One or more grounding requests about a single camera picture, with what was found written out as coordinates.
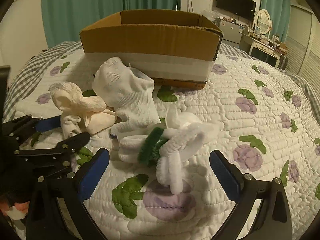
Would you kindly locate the teal curtain left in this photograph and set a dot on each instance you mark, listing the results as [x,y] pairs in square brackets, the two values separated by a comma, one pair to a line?
[64,19]

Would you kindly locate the black wall television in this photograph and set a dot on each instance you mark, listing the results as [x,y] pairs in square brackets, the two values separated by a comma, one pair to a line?
[242,8]

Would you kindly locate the teal curtain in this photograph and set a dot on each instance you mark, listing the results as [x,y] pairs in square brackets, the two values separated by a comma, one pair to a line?
[279,11]
[64,19]

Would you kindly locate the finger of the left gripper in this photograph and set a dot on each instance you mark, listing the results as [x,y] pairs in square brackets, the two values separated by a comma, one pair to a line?
[24,127]
[63,148]

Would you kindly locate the white green pipe-cleaner flower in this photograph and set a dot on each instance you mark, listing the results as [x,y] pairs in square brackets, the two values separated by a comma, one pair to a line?
[167,145]

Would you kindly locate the white sock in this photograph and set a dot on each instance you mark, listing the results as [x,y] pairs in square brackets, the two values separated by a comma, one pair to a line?
[129,92]

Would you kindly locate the teal curtain right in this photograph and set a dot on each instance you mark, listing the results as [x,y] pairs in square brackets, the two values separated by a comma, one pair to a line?
[279,11]

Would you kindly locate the white oval vanity mirror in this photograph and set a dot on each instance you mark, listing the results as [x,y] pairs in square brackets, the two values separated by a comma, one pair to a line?
[262,22]

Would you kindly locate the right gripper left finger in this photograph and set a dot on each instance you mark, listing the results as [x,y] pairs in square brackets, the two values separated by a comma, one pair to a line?
[45,219]

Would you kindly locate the white louvred wardrobe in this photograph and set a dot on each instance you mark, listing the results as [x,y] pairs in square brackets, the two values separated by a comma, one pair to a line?
[302,42]

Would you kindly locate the grey checked bed sheet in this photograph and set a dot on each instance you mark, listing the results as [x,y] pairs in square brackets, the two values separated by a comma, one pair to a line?
[33,71]

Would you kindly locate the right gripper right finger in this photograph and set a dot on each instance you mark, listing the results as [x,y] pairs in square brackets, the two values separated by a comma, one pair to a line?
[273,218]

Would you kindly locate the silver mini fridge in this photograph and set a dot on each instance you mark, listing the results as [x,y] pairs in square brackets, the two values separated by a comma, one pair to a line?
[232,32]

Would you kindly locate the brown cardboard box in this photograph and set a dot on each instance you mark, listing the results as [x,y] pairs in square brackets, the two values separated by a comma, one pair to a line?
[174,48]

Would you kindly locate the floral white quilt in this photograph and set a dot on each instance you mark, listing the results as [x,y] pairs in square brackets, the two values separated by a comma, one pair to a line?
[265,121]

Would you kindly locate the cream lace cloth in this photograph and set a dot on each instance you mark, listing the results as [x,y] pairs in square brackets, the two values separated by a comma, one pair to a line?
[80,113]

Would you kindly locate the white dressing table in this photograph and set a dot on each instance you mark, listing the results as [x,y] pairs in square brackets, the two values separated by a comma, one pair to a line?
[247,44]

